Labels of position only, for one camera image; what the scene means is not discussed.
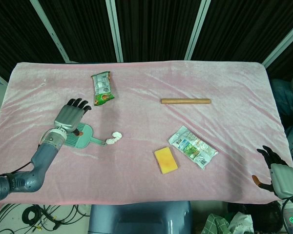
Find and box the white green wipes pack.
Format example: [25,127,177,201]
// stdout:
[167,125,219,171]

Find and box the pink velvet table cloth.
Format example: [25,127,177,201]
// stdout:
[0,60,293,212]

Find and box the green checkered cloth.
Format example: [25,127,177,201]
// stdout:
[201,213,231,234]

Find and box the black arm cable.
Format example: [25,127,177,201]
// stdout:
[40,128,56,145]

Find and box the long black floor cable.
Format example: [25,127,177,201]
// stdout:
[39,204,91,232]

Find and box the green snack bag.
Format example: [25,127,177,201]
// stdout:
[91,71,115,107]

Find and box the white aluminium frame post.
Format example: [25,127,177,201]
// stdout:
[184,0,212,60]
[105,0,124,63]
[30,0,70,63]
[263,18,293,68]

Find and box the blue grey robot torso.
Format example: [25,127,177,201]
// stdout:
[87,201,193,234]

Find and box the yellow sponge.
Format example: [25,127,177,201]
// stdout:
[154,146,180,175]

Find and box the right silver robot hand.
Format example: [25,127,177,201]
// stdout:
[251,145,293,199]

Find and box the black pleated curtain panel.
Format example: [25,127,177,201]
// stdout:
[266,31,293,81]
[0,0,64,82]
[116,0,202,62]
[40,0,118,63]
[192,0,293,65]

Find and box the wooden rolling pin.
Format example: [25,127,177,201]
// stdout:
[160,97,211,105]

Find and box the coiled black floor cable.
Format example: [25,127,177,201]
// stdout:
[22,206,44,226]

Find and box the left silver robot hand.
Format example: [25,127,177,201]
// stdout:
[53,97,92,136]

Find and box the green hand broom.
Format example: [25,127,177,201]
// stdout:
[63,123,107,149]

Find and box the seated person in jeans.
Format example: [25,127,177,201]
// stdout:
[270,73,293,169]

